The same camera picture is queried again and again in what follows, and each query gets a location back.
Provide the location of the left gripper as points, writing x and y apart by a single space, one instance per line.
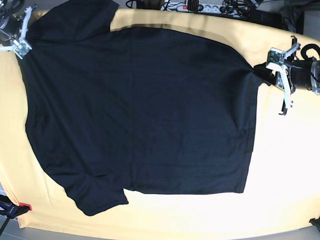
283 79

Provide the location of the dark navy T-shirt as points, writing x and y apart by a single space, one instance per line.
144 109

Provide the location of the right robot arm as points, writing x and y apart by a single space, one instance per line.
13 27

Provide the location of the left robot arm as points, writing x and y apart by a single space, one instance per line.
295 70

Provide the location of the black box in background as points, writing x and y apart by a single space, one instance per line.
266 18

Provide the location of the white power strip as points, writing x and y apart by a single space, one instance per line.
203 8

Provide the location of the yellow table cloth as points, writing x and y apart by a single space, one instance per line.
282 191

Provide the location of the red and blue clamp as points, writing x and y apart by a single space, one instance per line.
10 210

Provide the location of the black clamp at corner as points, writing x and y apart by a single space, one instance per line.
315 222

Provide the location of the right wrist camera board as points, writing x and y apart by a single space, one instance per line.
21 48

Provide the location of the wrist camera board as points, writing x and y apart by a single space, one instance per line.
275 59
21 48

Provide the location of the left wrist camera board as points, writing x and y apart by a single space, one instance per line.
275 59

